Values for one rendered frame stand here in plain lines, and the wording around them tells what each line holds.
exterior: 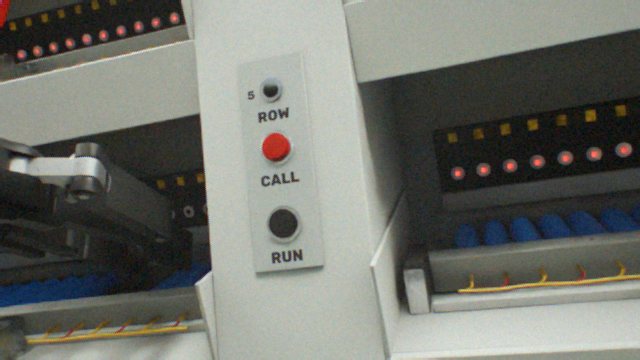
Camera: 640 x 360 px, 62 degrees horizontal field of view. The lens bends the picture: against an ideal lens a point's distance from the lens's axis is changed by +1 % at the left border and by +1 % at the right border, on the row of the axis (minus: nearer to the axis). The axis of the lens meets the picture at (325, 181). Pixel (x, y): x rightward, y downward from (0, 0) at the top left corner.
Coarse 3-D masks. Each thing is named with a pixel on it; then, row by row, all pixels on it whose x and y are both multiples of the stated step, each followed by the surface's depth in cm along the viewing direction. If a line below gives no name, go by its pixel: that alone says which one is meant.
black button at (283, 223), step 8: (272, 216) 29; (280, 216) 29; (288, 216) 29; (272, 224) 29; (280, 224) 29; (288, 224) 29; (296, 224) 29; (272, 232) 29; (280, 232) 29; (288, 232) 29
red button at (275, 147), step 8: (272, 136) 30; (280, 136) 30; (264, 144) 30; (272, 144) 30; (280, 144) 29; (288, 144) 30; (264, 152) 30; (272, 152) 30; (280, 152) 29; (272, 160) 30; (280, 160) 30
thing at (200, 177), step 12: (204, 168) 49; (144, 180) 51; (156, 180) 50; (168, 180) 50; (180, 180) 50; (192, 180) 49; (204, 180) 49; (168, 192) 50; (180, 192) 50; (192, 192) 50; (204, 192) 50; (180, 204) 50; (192, 204) 50; (204, 204) 50; (180, 216) 51; (204, 216) 50; (0, 252) 56
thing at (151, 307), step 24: (168, 288) 38; (192, 288) 37; (0, 312) 40; (24, 312) 39; (48, 312) 39; (72, 312) 38; (96, 312) 38; (120, 312) 37; (144, 312) 37; (168, 312) 36; (192, 312) 36; (72, 336) 36; (96, 336) 36
